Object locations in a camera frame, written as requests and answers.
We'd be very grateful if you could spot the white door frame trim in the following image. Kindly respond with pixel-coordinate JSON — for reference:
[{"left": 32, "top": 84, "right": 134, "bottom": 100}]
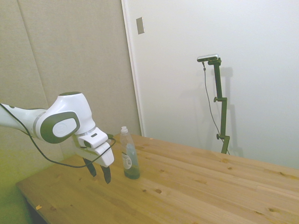
[{"left": 121, "top": 0, "right": 145, "bottom": 137}]

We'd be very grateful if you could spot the dark green camera stand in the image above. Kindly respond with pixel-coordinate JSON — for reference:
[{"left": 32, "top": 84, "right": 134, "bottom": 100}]
[{"left": 207, "top": 58, "right": 231, "bottom": 154}]

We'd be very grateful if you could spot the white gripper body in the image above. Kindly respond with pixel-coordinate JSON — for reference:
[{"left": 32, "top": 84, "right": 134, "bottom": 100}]
[{"left": 71, "top": 134, "right": 115, "bottom": 168}]

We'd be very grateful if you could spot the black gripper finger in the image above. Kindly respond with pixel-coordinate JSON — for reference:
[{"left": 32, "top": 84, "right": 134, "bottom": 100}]
[
  {"left": 83, "top": 157, "right": 97, "bottom": 177},
  {"left": 101, "top": 164, "right": 112, "bottom": 185}
]

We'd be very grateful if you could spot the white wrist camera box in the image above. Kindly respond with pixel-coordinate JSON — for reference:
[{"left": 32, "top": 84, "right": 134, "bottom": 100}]
[{"left": 77, "top": 128, "right": 109, "bottom": 148}]

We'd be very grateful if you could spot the silver exterior camera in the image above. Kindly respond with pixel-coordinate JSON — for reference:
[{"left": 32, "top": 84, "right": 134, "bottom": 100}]
[{"left": 197, "top": 54, "right": 220, "bottom": 63}]

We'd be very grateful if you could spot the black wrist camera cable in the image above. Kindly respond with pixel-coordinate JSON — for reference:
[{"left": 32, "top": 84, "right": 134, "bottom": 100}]
[{"left": 0, "top": 103, "right": 117, "bottom": 168}]

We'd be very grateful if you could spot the grey wall switch plate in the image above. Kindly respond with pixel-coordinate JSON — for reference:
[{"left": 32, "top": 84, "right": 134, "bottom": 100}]
[{"left": 136, "top": 16, "right": 145, "bottom": 35}]

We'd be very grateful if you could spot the clear dish soap bottle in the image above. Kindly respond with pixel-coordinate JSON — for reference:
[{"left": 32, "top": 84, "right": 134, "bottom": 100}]
[{"left": 120, "top": 126, "right": 141, "bottom": 180}]

